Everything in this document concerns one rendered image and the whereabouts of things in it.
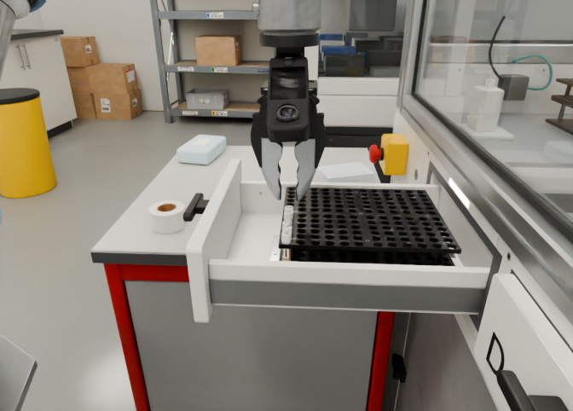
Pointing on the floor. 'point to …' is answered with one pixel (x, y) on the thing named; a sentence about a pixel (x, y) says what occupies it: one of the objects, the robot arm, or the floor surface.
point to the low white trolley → (232, 315)
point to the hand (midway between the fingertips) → (288, 193)
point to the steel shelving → (242, 109)
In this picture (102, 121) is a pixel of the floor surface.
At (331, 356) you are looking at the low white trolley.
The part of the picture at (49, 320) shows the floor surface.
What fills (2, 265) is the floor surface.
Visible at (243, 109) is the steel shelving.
